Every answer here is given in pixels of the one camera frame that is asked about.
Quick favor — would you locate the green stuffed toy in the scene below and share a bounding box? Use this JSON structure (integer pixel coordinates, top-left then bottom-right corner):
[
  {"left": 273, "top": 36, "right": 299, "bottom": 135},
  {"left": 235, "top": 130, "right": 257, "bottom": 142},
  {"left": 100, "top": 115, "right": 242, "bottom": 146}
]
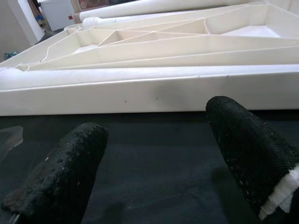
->
[{"left": 4, "top": 50, "right": 21, "bottom": 61}]

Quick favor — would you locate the black tablecloth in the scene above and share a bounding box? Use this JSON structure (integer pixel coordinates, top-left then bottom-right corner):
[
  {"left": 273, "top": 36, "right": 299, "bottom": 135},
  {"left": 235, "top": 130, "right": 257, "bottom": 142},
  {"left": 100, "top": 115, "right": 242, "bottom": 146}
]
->
[{"left": 0, "top": 109, "right": 299, "bottom": 224}]

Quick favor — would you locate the clear tape patch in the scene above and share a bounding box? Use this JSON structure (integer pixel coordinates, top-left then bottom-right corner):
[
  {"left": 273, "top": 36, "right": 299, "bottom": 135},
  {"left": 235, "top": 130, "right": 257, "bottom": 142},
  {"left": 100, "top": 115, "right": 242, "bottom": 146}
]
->
[{"left": 0, "top": 126, "right": 24, "bottom": 152}]

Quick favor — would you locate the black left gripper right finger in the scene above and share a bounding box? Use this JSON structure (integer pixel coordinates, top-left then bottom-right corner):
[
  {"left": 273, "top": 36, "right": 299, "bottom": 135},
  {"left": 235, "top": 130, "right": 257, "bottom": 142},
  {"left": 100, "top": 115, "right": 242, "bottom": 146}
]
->
[{"left": 205, "top": 95, "right": 299, "bottom": 221}]

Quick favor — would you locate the white plastic table top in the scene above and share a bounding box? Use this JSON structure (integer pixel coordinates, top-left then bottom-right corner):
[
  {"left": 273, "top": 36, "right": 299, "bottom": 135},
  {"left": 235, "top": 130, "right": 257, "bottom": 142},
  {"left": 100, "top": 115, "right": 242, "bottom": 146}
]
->
[{"left": 0, "top": 2, "right": 299, "bottom": 117}]

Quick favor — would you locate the hanging clothes bundle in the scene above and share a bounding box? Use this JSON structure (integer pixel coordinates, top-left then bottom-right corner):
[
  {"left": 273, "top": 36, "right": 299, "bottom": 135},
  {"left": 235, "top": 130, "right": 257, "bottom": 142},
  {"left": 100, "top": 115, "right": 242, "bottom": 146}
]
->
[{"left": 27, "top": 0, "right": 47, "bottom": 27}]

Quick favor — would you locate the red printed carton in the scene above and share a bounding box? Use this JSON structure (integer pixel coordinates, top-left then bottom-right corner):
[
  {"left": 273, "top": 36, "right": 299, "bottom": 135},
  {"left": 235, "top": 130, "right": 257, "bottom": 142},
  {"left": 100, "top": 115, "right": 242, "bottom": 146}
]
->
[{"left": 78, "top": 0, "right": 110, "bottom": 7}]

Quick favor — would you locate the white fridge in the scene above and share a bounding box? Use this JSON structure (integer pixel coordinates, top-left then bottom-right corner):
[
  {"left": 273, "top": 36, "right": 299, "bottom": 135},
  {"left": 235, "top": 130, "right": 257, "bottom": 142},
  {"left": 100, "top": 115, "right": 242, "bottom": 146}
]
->
[{"left": 37, "top": 0, "right": 77, "bottom": 32}]

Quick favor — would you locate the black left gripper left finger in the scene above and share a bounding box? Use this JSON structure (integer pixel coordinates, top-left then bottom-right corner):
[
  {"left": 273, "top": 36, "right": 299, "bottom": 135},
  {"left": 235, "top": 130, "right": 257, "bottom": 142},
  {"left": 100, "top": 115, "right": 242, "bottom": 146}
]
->
[{"left": 1, "top": 122, "right": 109, "bottom": 224}]

